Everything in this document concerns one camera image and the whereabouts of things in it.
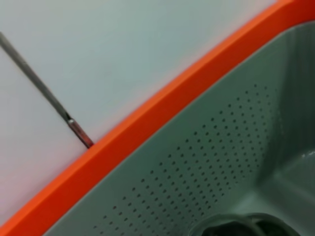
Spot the glass teacup black sleeve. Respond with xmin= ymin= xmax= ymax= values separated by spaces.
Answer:
xmin=189 ymin=212 xmax=300 ymax=236

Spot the grey perforated plastic storage basket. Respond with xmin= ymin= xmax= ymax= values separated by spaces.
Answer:
xmin=45 ymin=21 xmax=315 ymax=236

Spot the orange basket handle clip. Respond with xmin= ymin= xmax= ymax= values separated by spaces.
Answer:
xmin=0 ymin=0 xmax=315 ymax=236

